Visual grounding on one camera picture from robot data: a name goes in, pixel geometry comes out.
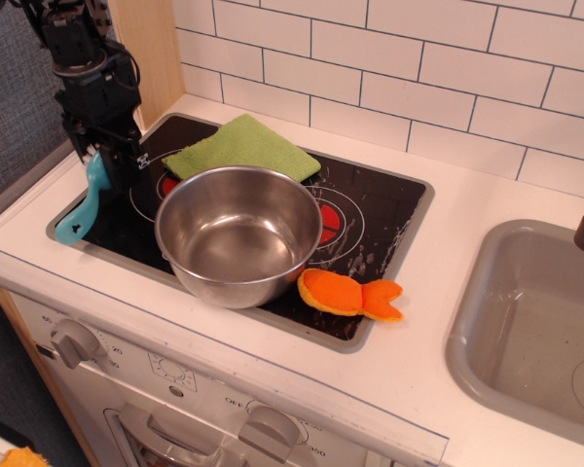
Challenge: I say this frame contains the grey oven door handle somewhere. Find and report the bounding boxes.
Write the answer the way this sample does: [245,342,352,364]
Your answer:
[116,404,248,466]

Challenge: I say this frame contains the orange object bottom left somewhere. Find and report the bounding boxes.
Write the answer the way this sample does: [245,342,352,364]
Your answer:
[0,448,50,467]

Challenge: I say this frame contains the blue dish brush white bristles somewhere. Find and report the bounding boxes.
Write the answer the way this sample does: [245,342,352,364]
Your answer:
[55,152,112,245]

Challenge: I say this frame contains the wooden side post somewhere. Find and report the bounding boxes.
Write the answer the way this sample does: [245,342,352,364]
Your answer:
[108,0,185,129]

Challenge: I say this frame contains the grey sink basin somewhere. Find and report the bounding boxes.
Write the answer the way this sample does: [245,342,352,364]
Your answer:
[446,220,584,446]

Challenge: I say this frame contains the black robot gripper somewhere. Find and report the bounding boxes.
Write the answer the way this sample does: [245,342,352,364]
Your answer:
[54,48,150,192]

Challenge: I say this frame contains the orange plush fish toy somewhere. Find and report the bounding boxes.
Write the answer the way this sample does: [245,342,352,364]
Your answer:
[297,269,403,322]

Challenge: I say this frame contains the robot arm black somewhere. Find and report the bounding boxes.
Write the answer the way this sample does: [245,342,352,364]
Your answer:
[0,1,144,195]

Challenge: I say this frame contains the green microfiber cloth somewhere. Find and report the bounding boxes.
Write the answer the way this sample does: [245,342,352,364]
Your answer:
[163,114,321,182]

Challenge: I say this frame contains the grey right oven knob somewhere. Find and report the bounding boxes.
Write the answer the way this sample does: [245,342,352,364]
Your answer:
[238,406,301,463]

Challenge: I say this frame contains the stainless steel pot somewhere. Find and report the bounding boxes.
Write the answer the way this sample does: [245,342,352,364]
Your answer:
[155,166,323,309]

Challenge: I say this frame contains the grey left timer knob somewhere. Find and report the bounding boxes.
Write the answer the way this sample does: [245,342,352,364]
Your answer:
[50,319,100,369]

